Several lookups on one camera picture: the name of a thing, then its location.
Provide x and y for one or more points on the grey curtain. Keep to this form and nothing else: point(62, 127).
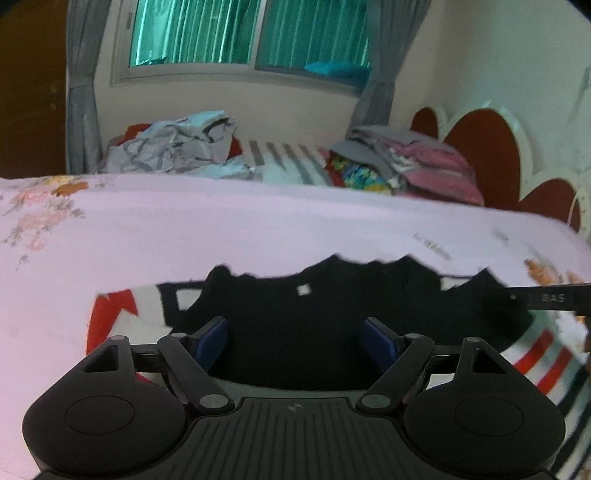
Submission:
point(85, 92)
point(383, 69)

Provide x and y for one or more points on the brown wooden door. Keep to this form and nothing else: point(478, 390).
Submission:
point(32, 92)

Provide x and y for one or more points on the stack of folded clothes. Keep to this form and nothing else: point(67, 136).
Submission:
point(429, 166)

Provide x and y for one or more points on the red and white headboard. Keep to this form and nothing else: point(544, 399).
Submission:
point(485, 147)

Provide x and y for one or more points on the window with green glass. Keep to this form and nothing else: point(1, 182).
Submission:
point(194, 32)

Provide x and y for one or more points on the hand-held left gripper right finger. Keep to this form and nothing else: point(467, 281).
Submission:
point(376, 341)

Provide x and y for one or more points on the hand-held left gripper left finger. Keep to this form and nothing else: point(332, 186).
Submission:
point(212, 339)

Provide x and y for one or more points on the pile of grey clothes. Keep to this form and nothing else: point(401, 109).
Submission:
point(171, 145)

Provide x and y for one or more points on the teal pillow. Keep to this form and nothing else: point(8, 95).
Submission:
point(337, 70)

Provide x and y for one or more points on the pink floral bedsheet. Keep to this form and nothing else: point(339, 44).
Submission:
point(231, 230)

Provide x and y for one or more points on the red cloth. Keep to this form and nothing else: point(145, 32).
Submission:
point(134, 131)

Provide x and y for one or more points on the striped cartoon print sweater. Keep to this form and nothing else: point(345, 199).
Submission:
point(300, 332)

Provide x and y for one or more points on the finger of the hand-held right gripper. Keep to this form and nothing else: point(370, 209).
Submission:
point(549, 297)

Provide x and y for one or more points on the colourful floral cloth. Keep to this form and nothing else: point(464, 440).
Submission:
point(364, 177)

